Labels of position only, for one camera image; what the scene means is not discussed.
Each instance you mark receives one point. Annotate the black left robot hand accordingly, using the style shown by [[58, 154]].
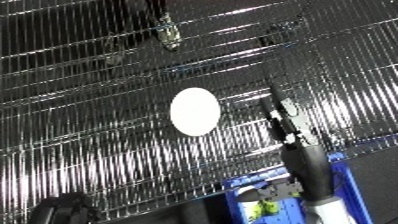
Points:
[[65, 210]]

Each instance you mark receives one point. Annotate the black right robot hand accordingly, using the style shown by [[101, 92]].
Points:
[[308, 166]]

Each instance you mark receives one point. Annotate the pale right robot arm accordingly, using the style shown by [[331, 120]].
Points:
[[329, 211]]

